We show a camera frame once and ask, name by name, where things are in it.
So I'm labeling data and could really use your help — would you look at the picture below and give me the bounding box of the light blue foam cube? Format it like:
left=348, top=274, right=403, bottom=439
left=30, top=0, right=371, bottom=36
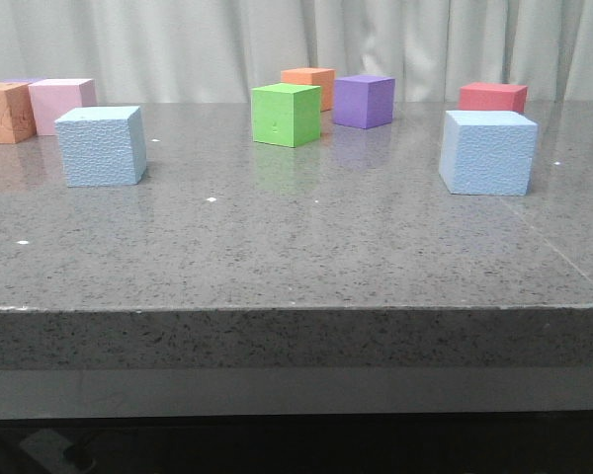
left=54, top=106, right=147, bottom=187
left=439, top=110, right=539, bottom=196

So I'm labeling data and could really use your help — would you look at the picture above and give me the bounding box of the green foam cube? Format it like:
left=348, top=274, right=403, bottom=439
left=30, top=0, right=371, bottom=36
left=251, top=83, right=321, bottom=147

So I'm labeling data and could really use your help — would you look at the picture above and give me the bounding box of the purple foam cube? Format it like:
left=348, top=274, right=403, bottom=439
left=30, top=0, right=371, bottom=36
left=332, top=75, right=395, bottom=129

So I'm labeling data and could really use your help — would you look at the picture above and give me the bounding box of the red foam cube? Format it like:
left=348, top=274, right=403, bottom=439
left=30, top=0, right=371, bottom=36
left=458, top=82, right=528, bottom=114

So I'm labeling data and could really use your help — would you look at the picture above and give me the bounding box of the grey curtain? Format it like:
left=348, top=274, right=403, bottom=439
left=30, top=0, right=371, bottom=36
left=0, top=1, right=593, bottom=103

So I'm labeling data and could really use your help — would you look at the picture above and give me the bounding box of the pink foam cube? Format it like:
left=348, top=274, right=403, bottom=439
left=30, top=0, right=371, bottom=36
left=29, top=78, right=97, bottom=135

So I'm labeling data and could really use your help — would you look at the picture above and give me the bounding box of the lavender foam cube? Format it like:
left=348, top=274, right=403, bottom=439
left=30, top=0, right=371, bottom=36
left=1, top=78, right=44, bottom=85

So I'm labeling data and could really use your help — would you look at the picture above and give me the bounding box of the textured orange foam cube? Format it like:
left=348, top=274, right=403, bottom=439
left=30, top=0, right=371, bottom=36
left=0, top=82, right=37, bottom=144

